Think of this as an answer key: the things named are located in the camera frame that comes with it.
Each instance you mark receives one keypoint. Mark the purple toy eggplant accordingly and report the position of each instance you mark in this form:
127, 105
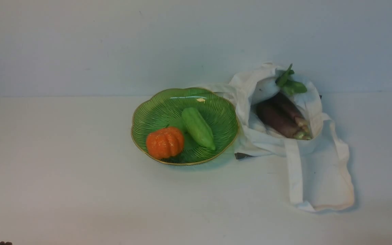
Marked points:
271, 115
290, 109

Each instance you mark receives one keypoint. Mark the green toy cucumber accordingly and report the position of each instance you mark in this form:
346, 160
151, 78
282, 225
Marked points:
198, 128

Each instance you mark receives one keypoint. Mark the green ribbed glass plate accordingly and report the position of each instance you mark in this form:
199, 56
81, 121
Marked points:
164, 110

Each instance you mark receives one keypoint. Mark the orange toy pumpkin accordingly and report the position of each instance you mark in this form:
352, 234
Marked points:
165, 143

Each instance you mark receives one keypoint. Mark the white cloth bag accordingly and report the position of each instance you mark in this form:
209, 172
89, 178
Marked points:
317, 169

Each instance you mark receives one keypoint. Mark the white radish with green leaves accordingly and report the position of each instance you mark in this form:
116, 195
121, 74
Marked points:
276, 80

